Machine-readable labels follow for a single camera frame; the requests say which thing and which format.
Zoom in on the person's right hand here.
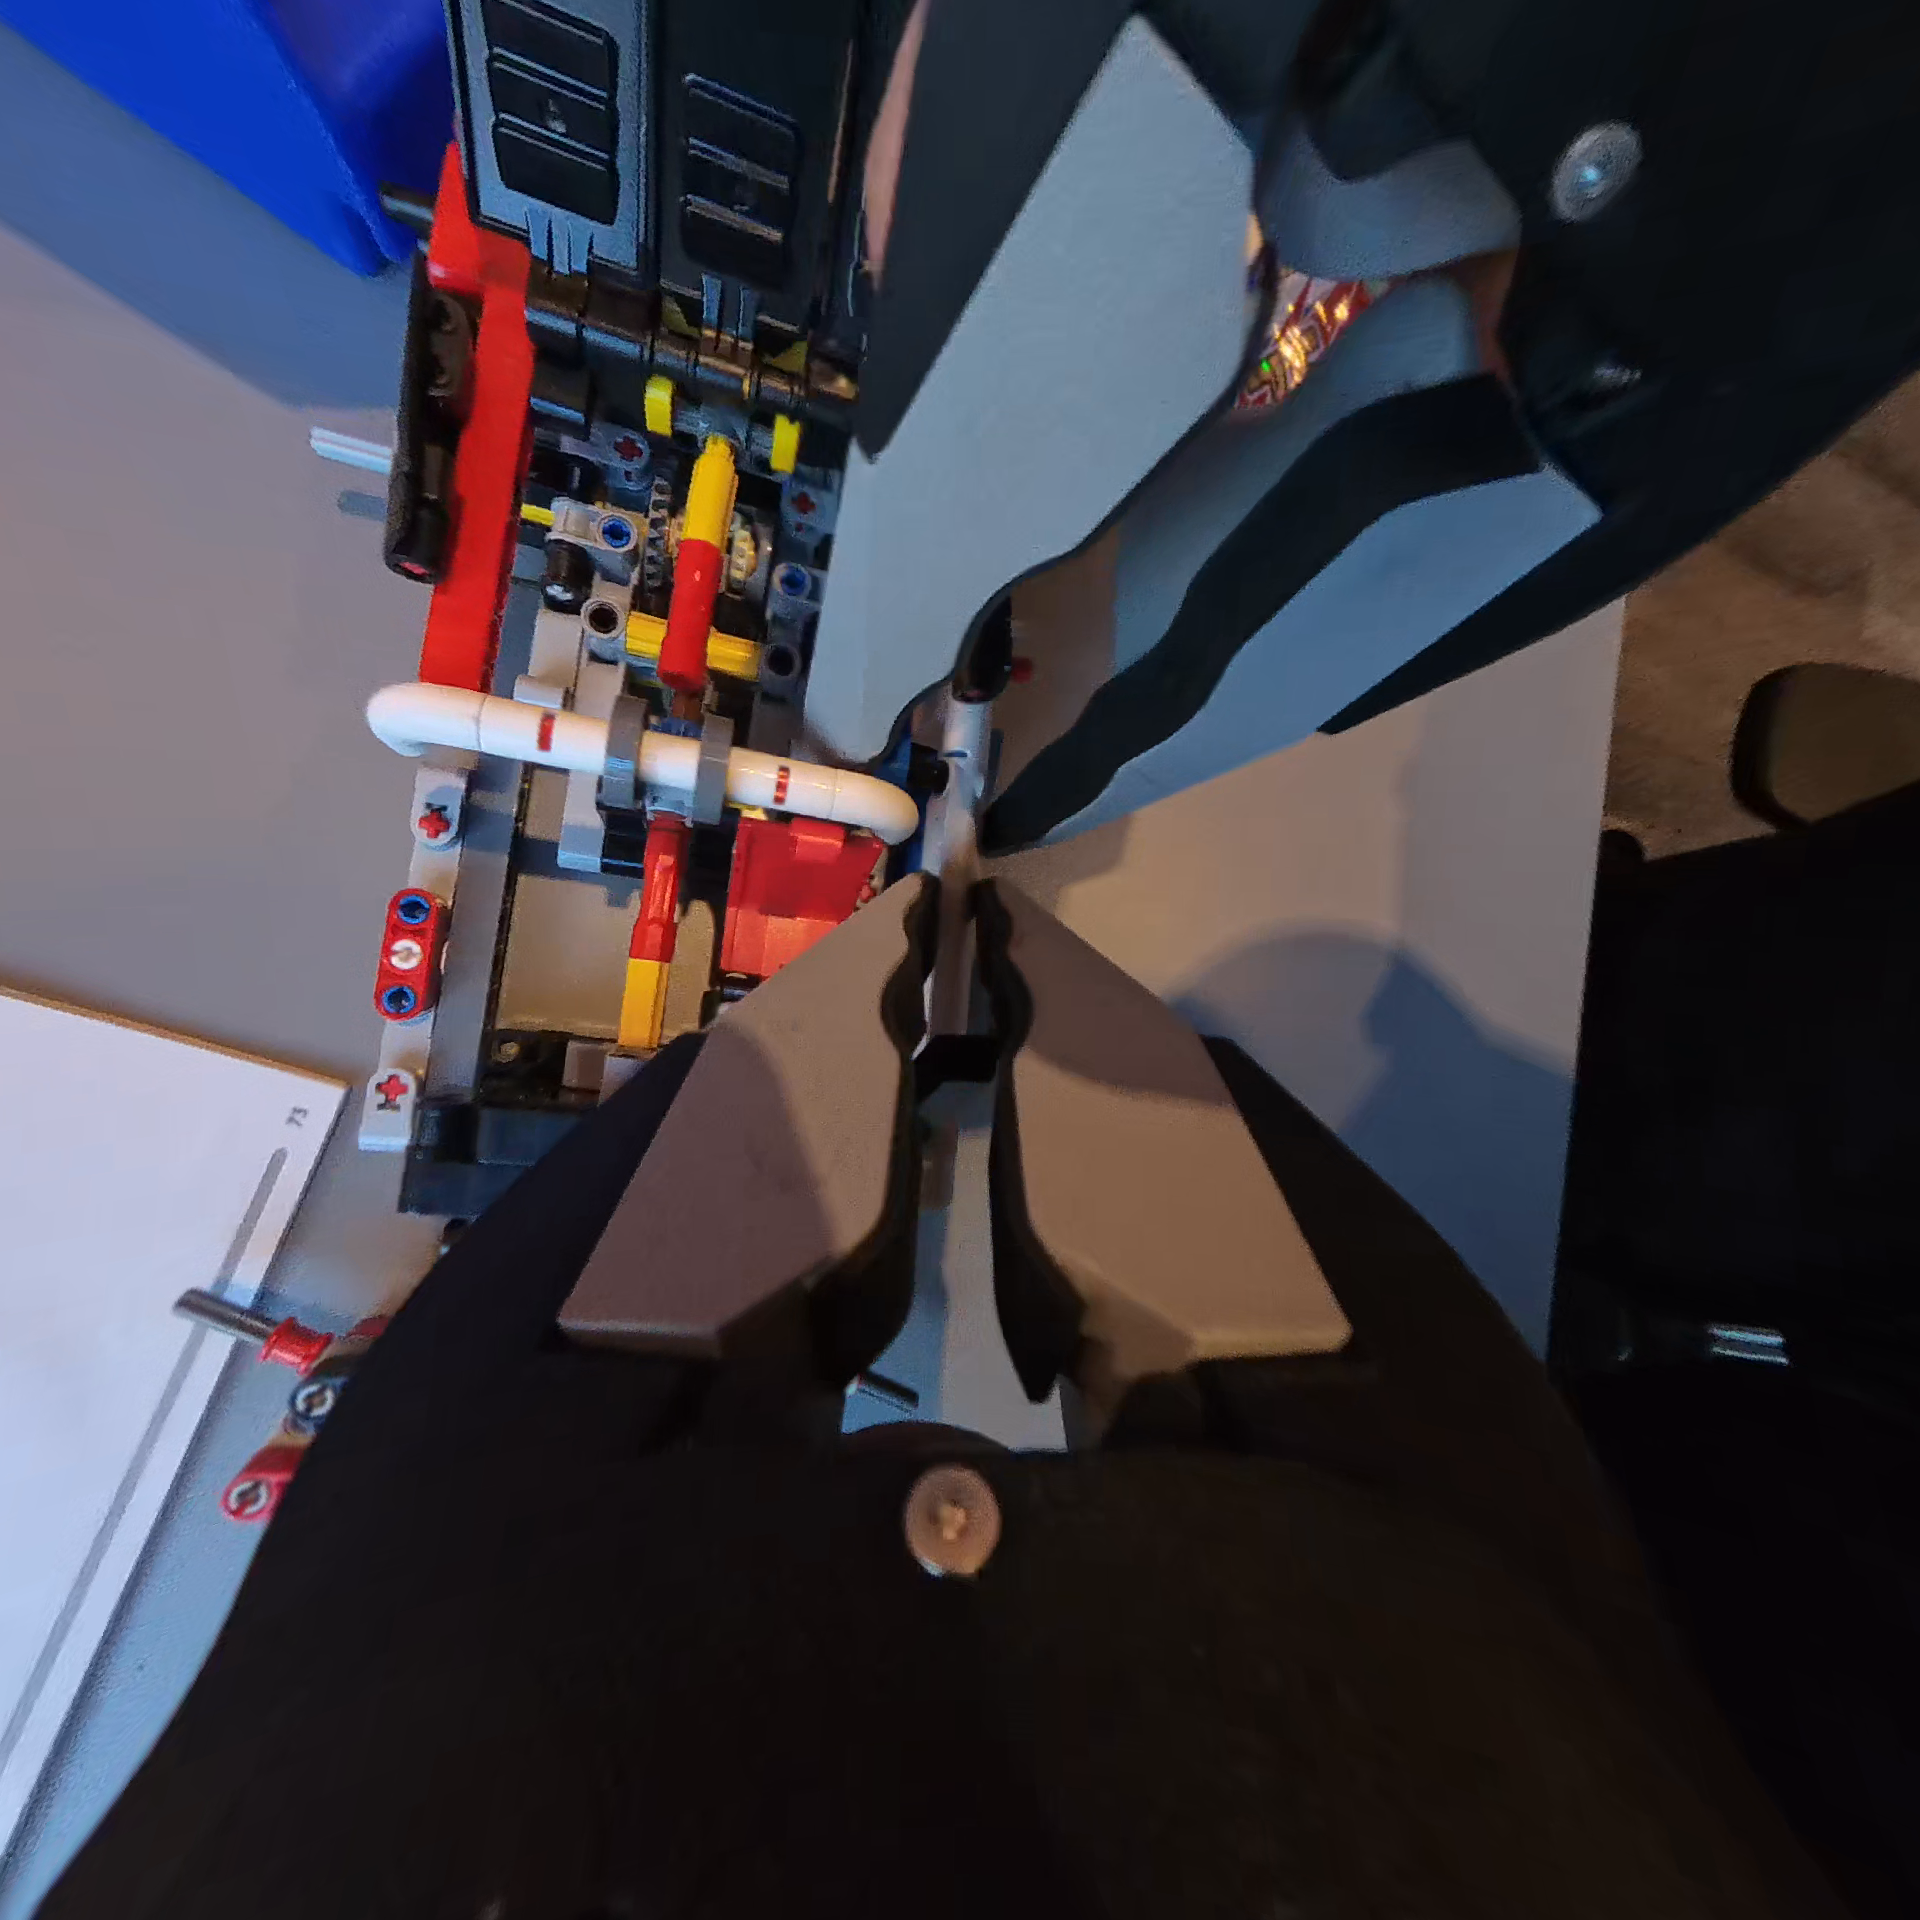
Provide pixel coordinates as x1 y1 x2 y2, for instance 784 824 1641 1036
1261 127 1520 294

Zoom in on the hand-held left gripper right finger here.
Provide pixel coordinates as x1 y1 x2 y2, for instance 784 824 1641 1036
972 878 1352 1406

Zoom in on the grey desk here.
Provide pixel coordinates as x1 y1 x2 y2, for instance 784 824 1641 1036
0 23 1633 1920

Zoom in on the holographic sticker sheet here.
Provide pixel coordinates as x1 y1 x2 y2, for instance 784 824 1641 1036
1235 269 1375 416

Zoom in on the white blue brick panel assembly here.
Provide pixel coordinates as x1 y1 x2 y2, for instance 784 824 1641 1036
879 650 1036 1416

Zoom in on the blue plastic bin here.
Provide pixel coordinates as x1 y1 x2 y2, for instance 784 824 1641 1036
29 0 461 282

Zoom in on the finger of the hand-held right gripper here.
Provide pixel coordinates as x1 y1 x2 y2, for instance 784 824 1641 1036
802 14 1261 760
984 283 1604 848

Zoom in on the toy brick vehicle model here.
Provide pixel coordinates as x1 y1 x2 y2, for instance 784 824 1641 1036
175 0 902 1525

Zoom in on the open instruction booklet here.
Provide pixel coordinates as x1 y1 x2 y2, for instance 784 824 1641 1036
0 988 352 1804

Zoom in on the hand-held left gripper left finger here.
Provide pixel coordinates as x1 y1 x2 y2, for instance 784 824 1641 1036
555 872 943 1394

